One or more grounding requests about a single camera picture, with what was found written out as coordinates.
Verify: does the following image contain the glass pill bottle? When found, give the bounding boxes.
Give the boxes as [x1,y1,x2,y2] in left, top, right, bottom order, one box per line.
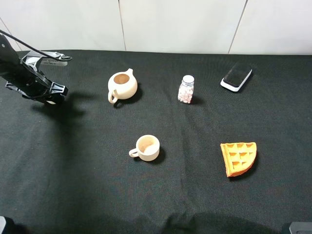
[177,75,195,104]

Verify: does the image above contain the orange waffle slice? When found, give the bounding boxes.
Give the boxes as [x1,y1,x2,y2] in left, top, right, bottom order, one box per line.
[220,142,257,177]

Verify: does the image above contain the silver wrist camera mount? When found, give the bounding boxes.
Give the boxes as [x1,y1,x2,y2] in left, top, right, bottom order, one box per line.
[22,51,72,72]

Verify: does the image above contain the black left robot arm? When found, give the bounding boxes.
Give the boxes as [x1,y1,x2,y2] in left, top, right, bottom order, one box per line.
[0,31,72,105]

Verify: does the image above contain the cream ceramic cup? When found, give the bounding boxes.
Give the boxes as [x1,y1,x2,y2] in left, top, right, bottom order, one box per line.
[129,135,160,161]

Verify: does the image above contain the cream ceramic teapot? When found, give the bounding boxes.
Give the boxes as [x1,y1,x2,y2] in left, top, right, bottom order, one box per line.
[108,68,137,104]

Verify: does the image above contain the grey object bottom right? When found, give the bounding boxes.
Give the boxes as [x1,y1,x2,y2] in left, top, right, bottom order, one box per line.
[281,222,312,234]

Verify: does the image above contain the black and white eraser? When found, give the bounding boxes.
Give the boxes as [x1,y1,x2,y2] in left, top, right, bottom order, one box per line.
[220,63,253,93]

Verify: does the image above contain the black table cloth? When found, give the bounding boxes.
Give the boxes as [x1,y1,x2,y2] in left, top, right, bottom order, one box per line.
[0,51,312,234]

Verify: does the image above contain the black cable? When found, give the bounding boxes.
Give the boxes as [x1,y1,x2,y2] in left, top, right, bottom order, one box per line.
[0,29,73,61]

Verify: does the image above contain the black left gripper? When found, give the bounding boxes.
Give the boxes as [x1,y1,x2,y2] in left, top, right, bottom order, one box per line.
[4,62,68,105]

